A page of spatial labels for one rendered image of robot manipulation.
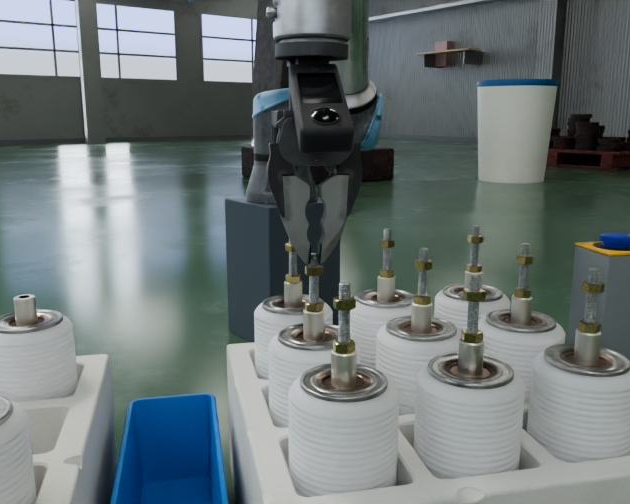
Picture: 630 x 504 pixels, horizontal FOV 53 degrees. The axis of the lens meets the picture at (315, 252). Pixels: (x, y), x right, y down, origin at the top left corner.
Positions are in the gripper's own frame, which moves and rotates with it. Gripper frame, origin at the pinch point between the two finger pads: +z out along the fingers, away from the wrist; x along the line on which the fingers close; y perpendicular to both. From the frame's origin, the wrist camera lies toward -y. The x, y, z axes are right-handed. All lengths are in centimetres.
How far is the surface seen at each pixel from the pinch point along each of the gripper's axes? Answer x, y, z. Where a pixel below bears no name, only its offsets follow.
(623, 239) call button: -39.9, 8.4, 1.6
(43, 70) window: 273, 1083, -84
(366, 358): -8.0, 9.6, 15.6
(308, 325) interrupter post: 0.7, -0.2, 7.6
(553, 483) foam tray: -17.1, -17.8, 16.4
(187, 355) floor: 16, 63, 34
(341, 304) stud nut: -0.3, -11.9, 1.9
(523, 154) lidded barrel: -208, 361, 14
